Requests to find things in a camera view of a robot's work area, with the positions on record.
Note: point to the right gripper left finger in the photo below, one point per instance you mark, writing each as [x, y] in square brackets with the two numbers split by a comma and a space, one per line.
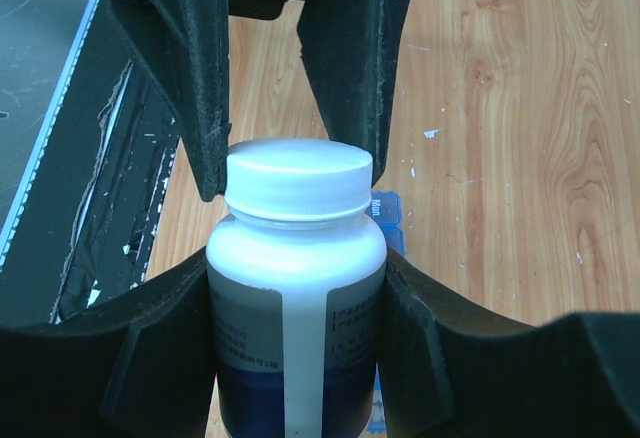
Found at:
[139, 365]

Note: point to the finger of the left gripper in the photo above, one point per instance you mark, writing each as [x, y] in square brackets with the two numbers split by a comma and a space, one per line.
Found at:
[350, 55]
[183, 46]

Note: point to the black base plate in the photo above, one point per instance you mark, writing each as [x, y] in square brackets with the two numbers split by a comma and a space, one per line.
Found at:
[86, 221]

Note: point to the aluminium frame rail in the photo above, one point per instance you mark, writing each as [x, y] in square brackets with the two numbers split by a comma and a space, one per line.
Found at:
[47, 123]

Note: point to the white pill bottle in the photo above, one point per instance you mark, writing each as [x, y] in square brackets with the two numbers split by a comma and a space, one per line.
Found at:
[295, 273]

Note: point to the blue weekly pill organizer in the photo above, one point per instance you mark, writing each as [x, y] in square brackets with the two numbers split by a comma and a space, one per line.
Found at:
[386, 211]

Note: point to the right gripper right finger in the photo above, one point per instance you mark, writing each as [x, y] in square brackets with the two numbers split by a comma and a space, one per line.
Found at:
[449, 367]

